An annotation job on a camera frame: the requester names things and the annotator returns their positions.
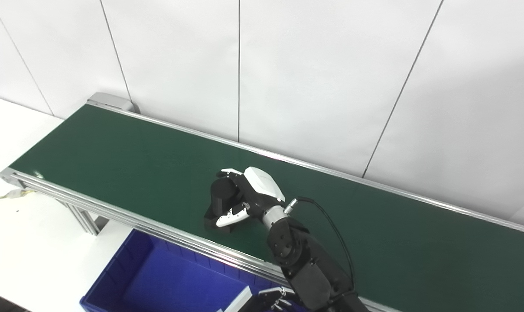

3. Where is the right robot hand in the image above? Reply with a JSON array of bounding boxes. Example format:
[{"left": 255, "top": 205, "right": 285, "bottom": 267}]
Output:
[{"left": 257, "top": 287, "right": 295, "bottom": 312}]

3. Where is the black block part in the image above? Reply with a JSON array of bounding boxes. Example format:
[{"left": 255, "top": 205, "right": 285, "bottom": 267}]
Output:
[{"left": 203, "top": 175, "right": 246, "bottom": 235}]

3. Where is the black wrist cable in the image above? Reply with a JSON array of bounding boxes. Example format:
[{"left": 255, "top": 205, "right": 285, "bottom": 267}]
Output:
[{"left": 284, "top": 196, "right": 358, "bottom": 292}]

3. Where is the white square part with hole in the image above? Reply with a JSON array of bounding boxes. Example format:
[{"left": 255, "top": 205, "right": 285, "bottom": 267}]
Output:
[{"left": 220, "top": 286, "right": 254, "bottom": 312}]

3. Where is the cable with pale plug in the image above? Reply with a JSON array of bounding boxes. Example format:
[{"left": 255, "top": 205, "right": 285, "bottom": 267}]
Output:
[{"left": 0, "top": 188, "right": 29, "bottom": 207}]

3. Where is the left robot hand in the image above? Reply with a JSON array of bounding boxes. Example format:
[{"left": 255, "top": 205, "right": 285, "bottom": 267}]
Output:
[{"left": 216, "top": 166, "right": 286, "bottom": 228}]

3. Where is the blue plastic bin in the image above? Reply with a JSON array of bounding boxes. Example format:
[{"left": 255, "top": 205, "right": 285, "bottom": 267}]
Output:
[{"left": 80, "top": 229, "right": 308, "bottom": 312}]

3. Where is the green conveyor belt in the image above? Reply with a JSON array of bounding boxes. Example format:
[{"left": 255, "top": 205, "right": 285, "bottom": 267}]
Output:
[
  {"left": 8, "top": 104, "right": 524, "bottom": 312},
  {"left": 0, "top": 92, "right": 524, "bottom": 312}
]

